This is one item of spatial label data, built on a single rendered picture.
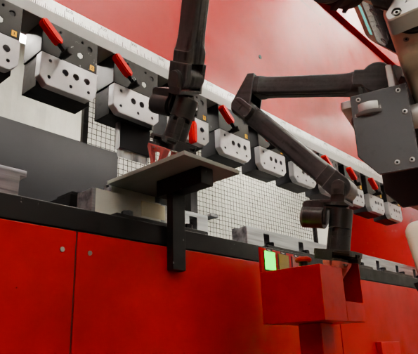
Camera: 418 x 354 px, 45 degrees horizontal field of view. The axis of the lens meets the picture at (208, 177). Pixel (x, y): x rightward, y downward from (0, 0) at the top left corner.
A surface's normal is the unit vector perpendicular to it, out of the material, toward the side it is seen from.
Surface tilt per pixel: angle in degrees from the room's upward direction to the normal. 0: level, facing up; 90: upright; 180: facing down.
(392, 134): 90
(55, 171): 90
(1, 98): 90
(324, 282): 90
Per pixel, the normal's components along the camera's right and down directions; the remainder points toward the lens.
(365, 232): -0.68, -0.22
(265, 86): -0.36, -0.14
